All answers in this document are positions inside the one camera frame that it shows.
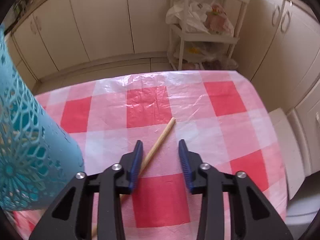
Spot white stool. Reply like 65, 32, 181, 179
268, 107, 320, 230

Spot teal perforated utensil holder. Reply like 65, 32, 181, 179
0, 25, 85, 212

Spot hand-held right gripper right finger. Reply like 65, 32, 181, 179
178, 139, 293, 240

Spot white tiered trolley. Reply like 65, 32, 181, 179
167, 0, 250, 71

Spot clear plastic bags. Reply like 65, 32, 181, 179
172, 41, 238, 70

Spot pink plastic bag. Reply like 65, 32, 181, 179
206, 3, 235, 36

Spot pink checked plastic tablecloth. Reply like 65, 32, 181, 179
12, 70, 288, 240

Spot white printed plastic bag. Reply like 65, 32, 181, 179
166, 0, 211, 33

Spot wooden chopstick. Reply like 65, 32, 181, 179
91, 117, 176, 239

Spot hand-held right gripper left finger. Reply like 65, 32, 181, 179
29, 140, 144, 240

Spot cream lower kitchen cabinets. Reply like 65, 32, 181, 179
0, 0, 320, 180

